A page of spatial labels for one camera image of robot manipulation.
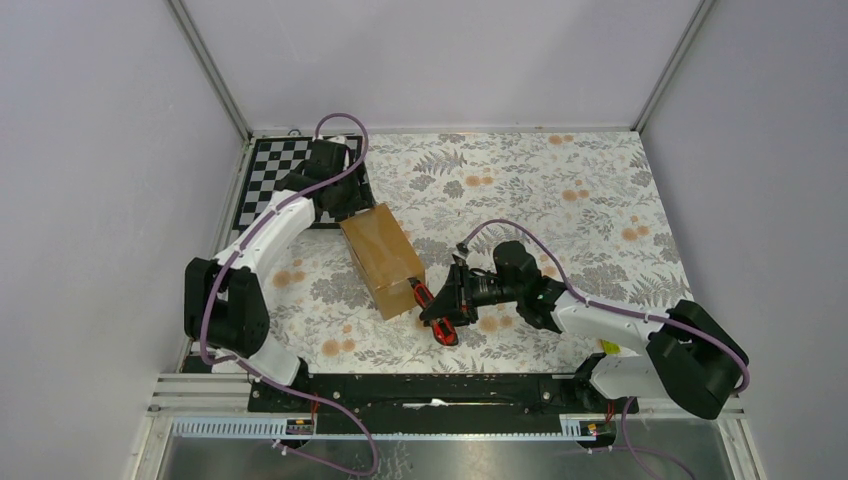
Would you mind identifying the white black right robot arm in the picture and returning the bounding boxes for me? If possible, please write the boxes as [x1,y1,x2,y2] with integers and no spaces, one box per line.
[410,241,750,420]

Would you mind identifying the red black utility knife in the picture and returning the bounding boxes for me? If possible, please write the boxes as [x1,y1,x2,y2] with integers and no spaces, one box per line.
[408,277,459,347]

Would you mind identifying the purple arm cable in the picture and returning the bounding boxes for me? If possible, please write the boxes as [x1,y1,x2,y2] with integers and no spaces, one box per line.
[198,112,382,478]
[453,219,753,480]

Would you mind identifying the black white checkerboard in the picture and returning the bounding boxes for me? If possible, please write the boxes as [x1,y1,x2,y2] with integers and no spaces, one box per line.
[231,136,375,236]

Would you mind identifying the brown cardboard express box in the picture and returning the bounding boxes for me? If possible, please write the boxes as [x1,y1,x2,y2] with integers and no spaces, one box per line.
[340,203,426,320]

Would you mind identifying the floral patterned table mat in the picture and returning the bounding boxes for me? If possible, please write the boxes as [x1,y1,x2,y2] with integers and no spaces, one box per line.
[262,132,691,374]

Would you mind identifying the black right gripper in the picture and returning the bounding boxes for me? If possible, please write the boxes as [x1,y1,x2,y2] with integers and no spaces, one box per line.
[420,261,522,327]

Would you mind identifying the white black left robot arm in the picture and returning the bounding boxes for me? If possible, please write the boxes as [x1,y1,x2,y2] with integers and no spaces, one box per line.
[183,136,374,411]

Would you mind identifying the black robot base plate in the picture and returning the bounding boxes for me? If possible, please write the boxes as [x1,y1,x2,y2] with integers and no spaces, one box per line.
[248,372,641,437]

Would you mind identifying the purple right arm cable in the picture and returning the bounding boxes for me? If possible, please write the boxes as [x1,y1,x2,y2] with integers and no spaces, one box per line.
[453,219,753,480]

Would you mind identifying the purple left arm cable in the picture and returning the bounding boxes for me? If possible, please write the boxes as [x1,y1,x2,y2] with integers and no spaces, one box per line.
[198,112,382,478]

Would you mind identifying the green purple toy block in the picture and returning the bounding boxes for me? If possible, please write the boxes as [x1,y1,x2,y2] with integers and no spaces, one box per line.
[600,340,622,355]

